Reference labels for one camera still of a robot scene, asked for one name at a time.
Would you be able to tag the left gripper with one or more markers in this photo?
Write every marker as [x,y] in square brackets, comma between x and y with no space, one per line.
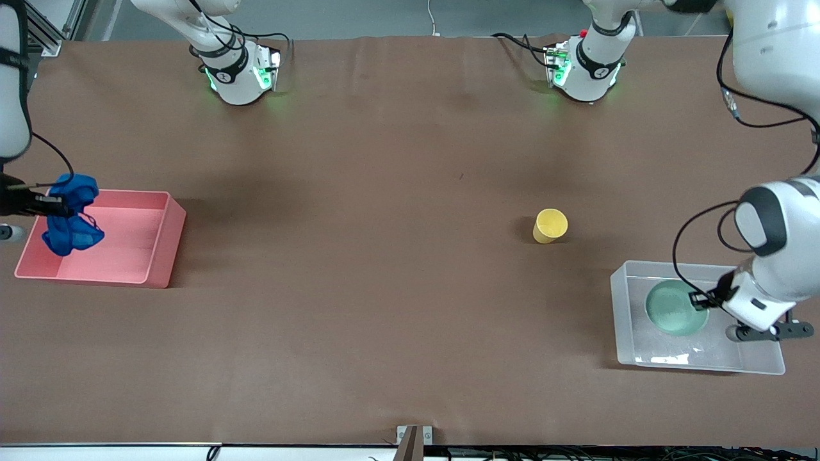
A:
[721,289]

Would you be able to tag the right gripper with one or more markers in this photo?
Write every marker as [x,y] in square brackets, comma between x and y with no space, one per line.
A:
[18,202]

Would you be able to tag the mint green bowl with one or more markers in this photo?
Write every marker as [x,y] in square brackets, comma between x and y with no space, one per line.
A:
[669,310]

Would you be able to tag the blue cloth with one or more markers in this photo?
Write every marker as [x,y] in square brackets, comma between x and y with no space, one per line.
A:
[70,237]

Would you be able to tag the yellow plastic cup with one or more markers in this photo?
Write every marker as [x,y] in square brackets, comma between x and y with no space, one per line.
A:
[549,227]

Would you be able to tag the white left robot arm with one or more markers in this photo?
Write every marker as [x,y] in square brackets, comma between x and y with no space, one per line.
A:
[775,64]

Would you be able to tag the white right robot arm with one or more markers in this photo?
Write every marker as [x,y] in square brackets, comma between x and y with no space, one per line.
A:
[237,89]

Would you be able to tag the clear plastic storage box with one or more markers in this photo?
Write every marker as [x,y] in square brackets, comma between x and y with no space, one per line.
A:
[631,346]

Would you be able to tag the base connector box green light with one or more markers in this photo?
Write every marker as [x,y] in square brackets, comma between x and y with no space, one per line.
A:
[266,67]
[557,64]

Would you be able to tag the pink plastic bin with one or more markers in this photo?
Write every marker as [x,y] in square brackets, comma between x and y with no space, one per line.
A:
[128,256]

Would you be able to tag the brown table cover sheet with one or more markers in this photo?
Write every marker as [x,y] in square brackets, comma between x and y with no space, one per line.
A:
[410,288]

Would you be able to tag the aluminium frame post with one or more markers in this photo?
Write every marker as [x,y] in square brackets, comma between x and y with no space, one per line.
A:
[51,29]

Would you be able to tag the metal table bracket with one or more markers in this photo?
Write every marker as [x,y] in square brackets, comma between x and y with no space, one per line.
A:
[414,442]

